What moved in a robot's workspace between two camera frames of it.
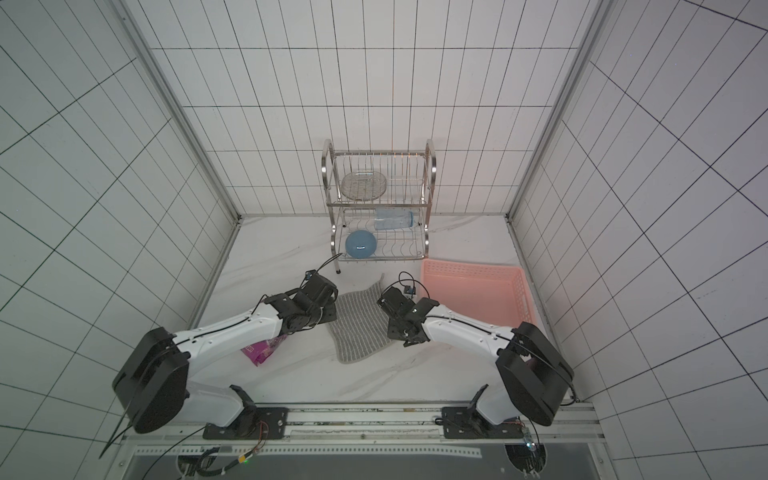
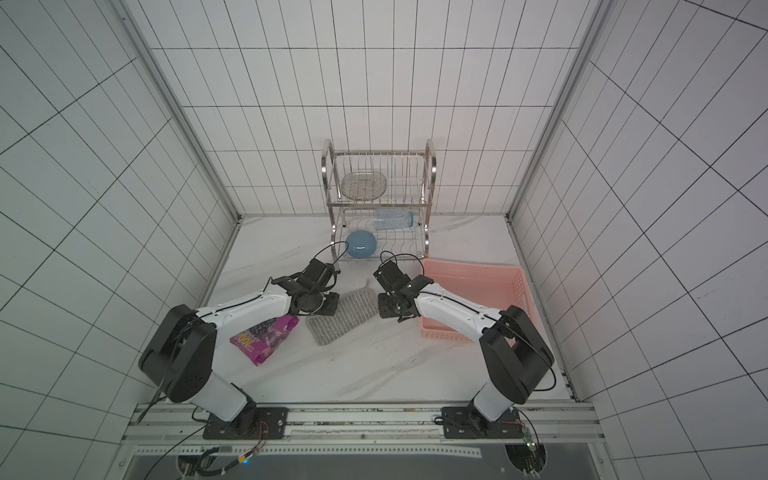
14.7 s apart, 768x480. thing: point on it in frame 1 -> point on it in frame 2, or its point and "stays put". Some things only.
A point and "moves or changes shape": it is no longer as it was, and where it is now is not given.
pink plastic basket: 498,294 stays put
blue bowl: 360,244 stays put
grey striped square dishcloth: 361,326 moves or changes shape
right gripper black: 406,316 -> 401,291
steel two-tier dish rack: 379,202 stays put
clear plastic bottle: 393,219 stays put
